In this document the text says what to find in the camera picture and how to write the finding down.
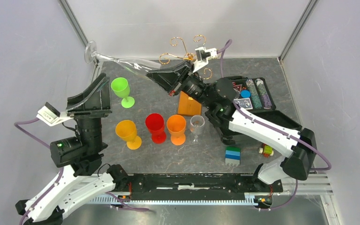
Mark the yellow wine glass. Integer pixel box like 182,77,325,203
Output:
115,120,142,150

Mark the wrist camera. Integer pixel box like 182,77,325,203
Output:
193,47,218,73
36,102,72,127

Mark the clear wine glass front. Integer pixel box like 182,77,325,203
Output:
190,115,205,143

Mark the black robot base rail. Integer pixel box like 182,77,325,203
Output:
114,173,283,201

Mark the black poker chip case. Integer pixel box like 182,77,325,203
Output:
213,75,302,145

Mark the small colourful toy car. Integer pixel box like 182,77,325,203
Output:
258,143,274,158

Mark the orange wine glass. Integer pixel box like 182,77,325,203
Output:
166,114,187,145

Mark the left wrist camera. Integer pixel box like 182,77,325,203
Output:
36,102,72,127

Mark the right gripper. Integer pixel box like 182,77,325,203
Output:
146,60,214,109

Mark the clear wine glass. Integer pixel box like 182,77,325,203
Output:
84,40,162,79
190,115,205,143

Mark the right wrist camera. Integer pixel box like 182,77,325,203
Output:
193,47,218,73

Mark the green wine glass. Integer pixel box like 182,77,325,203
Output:
111,77,135,108

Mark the blue green toy block stack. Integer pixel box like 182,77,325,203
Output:
225,146,240,165

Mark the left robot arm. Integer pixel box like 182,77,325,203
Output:
15,73,129,225

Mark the clear wine glass back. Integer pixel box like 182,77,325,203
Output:
84,40,162,79

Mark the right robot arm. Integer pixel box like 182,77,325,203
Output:
146,61,317,191

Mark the red wine glass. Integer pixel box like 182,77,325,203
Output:
145,113,166,144

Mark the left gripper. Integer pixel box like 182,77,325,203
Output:
69,72,115,154

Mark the gold wire wooden glass rack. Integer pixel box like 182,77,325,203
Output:
158,37,202,117

